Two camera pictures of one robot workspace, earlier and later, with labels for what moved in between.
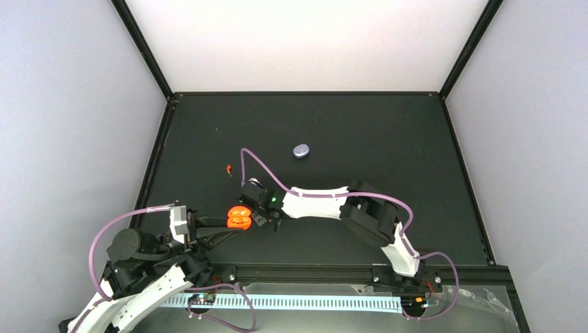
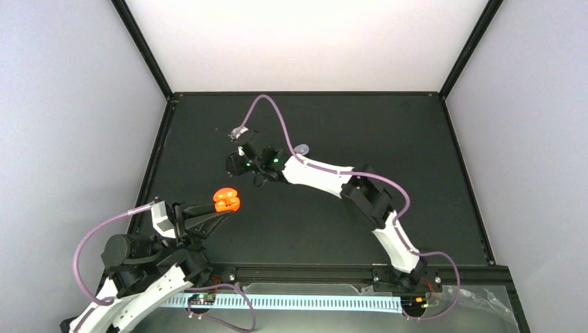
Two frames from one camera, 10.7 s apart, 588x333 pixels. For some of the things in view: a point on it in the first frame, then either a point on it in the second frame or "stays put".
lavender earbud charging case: (300, 150) stays put
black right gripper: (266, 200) -> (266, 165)
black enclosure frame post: (139, 38) stays put
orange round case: (238, 217) -> (225, 199)
